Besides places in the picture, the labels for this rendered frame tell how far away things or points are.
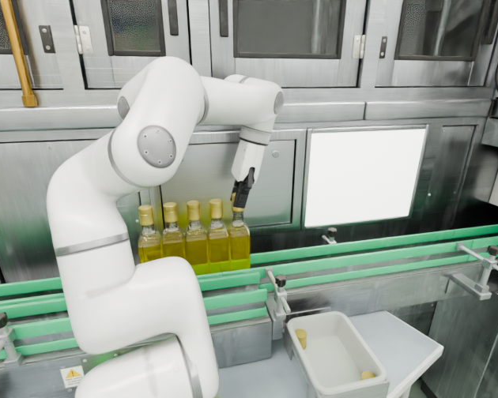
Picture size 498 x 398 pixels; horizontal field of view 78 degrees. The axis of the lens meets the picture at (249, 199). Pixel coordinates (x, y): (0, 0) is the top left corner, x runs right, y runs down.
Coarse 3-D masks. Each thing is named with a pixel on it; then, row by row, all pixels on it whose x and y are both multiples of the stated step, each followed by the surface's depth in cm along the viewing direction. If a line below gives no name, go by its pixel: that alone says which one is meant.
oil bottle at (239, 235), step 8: (232, 224) 83; (232, 232) 82; (240, 232) 82; (248, 232) 83; (232, 240) 82; (240, 240) 83; (248, 240) 83; (232, 248) 83; (240, 248) 83; (248, 248) 84; (232, 256) 84; (240, 256) 84; (248, 256) 85; (232, 264) 85; (240, 264) 85; (248, 264) 86
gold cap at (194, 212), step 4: (188, 204) 78; (192, 204) 78; (196, 204) 78; (188, 208) 78; (192, 208) 78; (196, 208) 78; (200, 208) 80; (188, 212) 79; (192, 212) 78; (196, 212) 78; (200, 212) 80; (188, 216) 79; (192, 216) 79; (196, 216) 79; (200, 216) 80; (192, 220) 79
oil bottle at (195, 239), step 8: (184, 232) 83; (192, 232) 80; (200, 232) 80; (192, 240) 80; (200, 240) 80; (192, 248) 80; (200, 248) 81; (192, 256) 81; (200, 256) 82; (192, 264) 82; (200, 264) 83; (208, 264) 84; (200, 272) 84; (208, 272) 85
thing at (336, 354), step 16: (304, 320) 85; (320, 320) 86; (336, 320) 87; (320, 336) 88; (336, 336) 88; (352, 336) 81; (304, 352) 83; (320, 352) 83; (336, 352) 83; (352, 352) 81; (368, 352) 75; (320, 368) 79; (336, 368) 79; (352, 368) 79; (368, 368) 74; (320, 384) 75; (336, 384) 75; (352, 384) 67; (368, 384) 67
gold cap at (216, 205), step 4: (212, 200) 81; (216, 200) 81; (220, 200) 81; (212, 204) 79; (216, 204) 79; (220, 204) 79; (212, 208) 79; (216, 208) 79; (220, 208) 80; (212, 212) 80; (216, 212) 80; (220, 212) 80; (212, 216) 80; (216, 216) 80; (220, 216) 80
